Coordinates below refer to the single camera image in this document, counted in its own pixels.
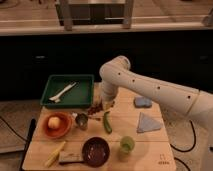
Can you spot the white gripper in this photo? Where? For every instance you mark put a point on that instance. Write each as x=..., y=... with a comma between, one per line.
x=108, y=93

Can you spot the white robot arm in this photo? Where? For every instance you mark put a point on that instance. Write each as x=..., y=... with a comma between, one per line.
x=197, y=105

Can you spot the green plastic cup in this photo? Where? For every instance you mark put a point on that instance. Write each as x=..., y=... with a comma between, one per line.
x=127, y=145

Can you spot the green cucumber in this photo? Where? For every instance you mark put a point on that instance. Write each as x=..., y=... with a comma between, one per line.
x=106, y=123

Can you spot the green plastic tray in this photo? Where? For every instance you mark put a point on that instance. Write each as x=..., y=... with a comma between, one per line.
x=80, y=96

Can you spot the blue sponge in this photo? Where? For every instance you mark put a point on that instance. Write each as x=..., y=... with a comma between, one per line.
x=142, y=102

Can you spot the blue folded cloth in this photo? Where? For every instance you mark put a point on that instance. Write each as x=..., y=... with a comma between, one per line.
x=147, y=124

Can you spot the dark maroon bowl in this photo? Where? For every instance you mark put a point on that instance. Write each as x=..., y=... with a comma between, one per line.
x=95, y=152

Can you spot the white plastic spatula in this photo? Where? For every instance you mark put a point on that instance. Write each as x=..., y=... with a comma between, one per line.
x=56, y=98

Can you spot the orange bowl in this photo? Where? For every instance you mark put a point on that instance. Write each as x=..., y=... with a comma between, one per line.
x=65, y=125

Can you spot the yellow lemon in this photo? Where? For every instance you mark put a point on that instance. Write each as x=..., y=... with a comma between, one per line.
x=54, y=122

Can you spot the brown scrub brush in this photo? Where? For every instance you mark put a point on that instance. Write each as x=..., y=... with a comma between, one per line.
x=67, y=158

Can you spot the metal frame stand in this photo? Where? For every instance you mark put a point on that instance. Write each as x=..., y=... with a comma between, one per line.
x=94, y=12

